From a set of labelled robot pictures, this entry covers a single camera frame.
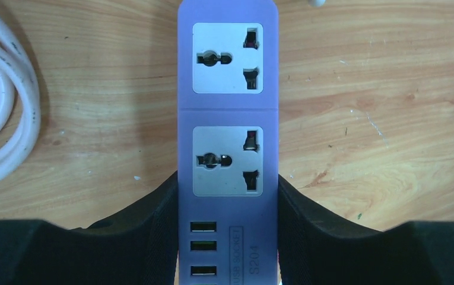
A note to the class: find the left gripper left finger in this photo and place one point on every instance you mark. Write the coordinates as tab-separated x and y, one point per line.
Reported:
136	245

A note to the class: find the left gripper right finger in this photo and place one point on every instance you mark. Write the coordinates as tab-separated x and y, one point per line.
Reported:
317	246

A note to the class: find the purple power strip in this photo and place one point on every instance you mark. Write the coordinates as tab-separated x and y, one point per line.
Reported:
227	141

